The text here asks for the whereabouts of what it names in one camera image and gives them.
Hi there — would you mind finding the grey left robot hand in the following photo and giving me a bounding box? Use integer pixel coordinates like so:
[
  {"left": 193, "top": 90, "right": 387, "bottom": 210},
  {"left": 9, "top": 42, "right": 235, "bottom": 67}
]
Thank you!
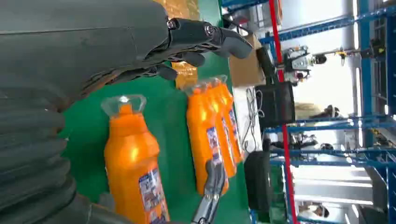
[{"left": 0, "top": 0, "right": 254, "bottom": 112}]

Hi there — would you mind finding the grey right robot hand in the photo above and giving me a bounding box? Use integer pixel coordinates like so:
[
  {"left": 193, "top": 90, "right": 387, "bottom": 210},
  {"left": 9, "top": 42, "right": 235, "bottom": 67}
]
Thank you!
[{"left": 191, "top": 159, "right": 227, "bottom": 224}]

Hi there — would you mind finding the orange drink bottle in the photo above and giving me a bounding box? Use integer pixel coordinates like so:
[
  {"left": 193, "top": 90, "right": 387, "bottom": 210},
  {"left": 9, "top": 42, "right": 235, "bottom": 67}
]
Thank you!
[
  {"left": 213, "top": 74, "right": 244, "bottom": 164},
  {"left": 205, "top": 77, "right": 238, "bottom": 178},
  {"left": 101, "top": 94, "right": 170, "bottom": 224},
  {"left": 184, "top": 82, "right": 230, "bottom": 196}
]

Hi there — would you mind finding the black carrying case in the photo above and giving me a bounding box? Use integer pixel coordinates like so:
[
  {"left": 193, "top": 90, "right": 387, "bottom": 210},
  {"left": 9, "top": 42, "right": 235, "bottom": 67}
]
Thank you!
[{"left": 243, "top": 151, "right": 274, "bottom": 214}]

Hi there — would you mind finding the green table mat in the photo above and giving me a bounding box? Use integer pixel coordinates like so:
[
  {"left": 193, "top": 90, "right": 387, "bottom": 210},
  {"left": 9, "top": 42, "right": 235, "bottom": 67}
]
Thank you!
[{"left": 58, "top": 0, "right": 253, "bottom": 224}]

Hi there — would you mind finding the white table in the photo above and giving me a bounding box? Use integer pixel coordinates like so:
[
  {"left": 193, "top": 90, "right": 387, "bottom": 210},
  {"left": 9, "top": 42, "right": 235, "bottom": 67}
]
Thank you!
[{"left": 232, "top": 86, "right": 263, "bottom": 155}]

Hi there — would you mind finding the black box-shaped object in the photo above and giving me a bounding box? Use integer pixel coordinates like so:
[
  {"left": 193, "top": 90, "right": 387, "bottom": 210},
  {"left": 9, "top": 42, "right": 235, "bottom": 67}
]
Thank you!
[{"left": 255, "top": 82, "right": 296, "bottom": 128}]

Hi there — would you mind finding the yellow plastic sheet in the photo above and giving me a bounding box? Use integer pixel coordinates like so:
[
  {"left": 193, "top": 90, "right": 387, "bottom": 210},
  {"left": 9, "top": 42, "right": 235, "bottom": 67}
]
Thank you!
[{"left": 153, "top": 0, "right": 200, "bottom": 90}]

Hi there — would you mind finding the brown cardboard box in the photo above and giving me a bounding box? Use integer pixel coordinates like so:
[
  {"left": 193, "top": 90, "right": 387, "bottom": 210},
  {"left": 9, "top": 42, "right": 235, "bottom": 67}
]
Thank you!
[{"left": 229, "top": 33, "right": 266, "bottom": 88}]

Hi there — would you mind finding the person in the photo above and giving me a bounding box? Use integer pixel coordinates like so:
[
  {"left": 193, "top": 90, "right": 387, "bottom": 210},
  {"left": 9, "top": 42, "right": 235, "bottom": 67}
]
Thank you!
[{"left": 297, "top": 201, "right": 331, "bottom": 219}]

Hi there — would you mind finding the black handheld device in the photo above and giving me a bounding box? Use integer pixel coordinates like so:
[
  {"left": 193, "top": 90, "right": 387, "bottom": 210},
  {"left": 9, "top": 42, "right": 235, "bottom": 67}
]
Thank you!
[{"left": 256, "top": 46, "right": 281, "bottom": 85}]

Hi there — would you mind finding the red pole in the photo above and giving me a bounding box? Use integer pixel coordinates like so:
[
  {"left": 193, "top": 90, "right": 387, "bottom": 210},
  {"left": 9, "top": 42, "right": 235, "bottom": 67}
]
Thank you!
[{"left": 268, "top": 0, "right": 298, "bottom": 224}]

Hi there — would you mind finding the blue metal rack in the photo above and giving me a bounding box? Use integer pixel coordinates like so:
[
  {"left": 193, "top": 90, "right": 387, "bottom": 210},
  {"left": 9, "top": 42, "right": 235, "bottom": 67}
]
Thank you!
[{"left": 221, "top": 0, "right": 396, "bottom": 224}]

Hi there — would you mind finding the tangled black cable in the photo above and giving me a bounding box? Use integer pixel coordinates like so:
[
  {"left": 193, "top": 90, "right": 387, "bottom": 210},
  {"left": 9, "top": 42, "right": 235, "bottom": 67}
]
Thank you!
[{"left": 241, "top": 87, "right": 265, "bottom": 152}]

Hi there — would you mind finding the grey machine with camera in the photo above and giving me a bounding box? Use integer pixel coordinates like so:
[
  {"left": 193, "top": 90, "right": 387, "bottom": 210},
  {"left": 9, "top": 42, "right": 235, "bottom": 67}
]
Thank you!
[{"left": 283, "top": 45, "right": 327, "bottom": 86}]

